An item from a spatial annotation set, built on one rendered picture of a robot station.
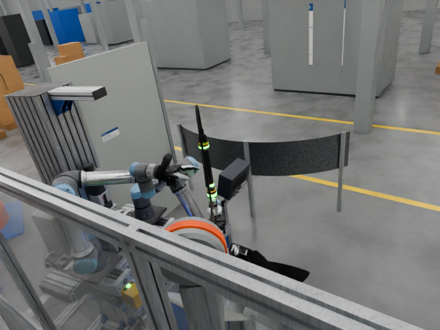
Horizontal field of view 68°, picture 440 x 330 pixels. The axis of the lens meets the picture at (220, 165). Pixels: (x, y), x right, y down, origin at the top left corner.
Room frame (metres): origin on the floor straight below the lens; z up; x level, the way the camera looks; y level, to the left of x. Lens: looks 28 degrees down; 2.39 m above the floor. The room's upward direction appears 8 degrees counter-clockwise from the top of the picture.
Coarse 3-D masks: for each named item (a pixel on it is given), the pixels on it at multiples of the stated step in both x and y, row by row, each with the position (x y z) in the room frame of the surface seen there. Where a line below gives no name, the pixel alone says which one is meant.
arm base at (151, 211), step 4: (136, 208) 1.89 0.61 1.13; (140, 208) 1.88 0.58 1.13; (144, 208) 1.88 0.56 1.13; (148, 208) 1.90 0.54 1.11; (152, 208) 1.92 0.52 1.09; (136, 212) 1.89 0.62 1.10; (140, 212) 1.88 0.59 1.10; (144, 212) 1.88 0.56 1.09; (148, 212) 1.88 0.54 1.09; (152, 212) 1.90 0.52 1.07; (136, 216) 1.88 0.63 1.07; (140, 216) 1.87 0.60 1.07; (144, 216) 1.87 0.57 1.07; (148, 216) 1.87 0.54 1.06; (152, 216) 1.89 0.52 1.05; (140, 220) 1.86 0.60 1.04; (144, 220) 1.86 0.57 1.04
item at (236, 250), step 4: (232, 244) 1.25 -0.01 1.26; (236, 244) 1.24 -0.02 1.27; (236, 248) 1.22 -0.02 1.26; (240, 248) 1.22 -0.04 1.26; (244, 248) 1.22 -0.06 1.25; (248, 248) 1.22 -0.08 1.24; (232, 252) 1.22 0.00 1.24; (236, 252) 1.21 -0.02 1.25; (240, 252) 1.21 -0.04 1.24; (244, 252) 1.21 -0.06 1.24; (248, 252) 1.21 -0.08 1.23; (236, 256) 1.20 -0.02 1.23; (240, 256) 1.19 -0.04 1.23
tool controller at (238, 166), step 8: (240, 160) 2.14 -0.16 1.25; (232, 168) 2.04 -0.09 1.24; (240, 168) 2.05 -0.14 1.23; (248, 168) 2.10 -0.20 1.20; (224, 176) 1.95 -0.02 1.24; (232, 176) 1.96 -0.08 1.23; (240, 176) 2.01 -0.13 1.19; (224, 184) 1.96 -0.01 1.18; (232, 184) 1.93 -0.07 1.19; (240, 184) 2.04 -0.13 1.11; (224, 192) 1.96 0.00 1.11; (232, 192) 1.96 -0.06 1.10
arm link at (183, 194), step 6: (180, 186) 1.66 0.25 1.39; (186, 186) 1.69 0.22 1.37; (174, 192) 1.65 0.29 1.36; (180, 192) 1.65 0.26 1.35; (186, 192) 1.66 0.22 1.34; (180, 198) 1.65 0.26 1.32; (186, 198) 1.64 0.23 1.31; (186, 204) 1.63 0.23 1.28; (192, 204) 1.64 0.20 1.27; (186, 210) 1.63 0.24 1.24; (192, 210) 1.62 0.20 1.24; (198, 210) 1.63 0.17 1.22; (192, 216) 1.61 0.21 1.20; (198, 216) 1.61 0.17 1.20
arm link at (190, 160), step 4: (188, 156) 1.86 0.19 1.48; (184, 160) 1.81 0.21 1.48; (188, 160) 1.81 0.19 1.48; (192, 160) 1.82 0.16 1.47; (176, 164) 1.78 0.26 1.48; (192, 164) 1.79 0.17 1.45; (196, 164) 1.81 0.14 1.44; (188, 176) 1.74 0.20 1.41; (156, 180) 1.96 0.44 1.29; (156, 184) 1.95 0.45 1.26; (160, 184) 1.93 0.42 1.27; (164, 184) 1.91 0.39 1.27; (156, 188) 1.96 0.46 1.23; (160, 188) 1.96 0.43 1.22; (164, 188) 1.99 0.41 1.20; (156, 192) 1.99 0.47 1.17
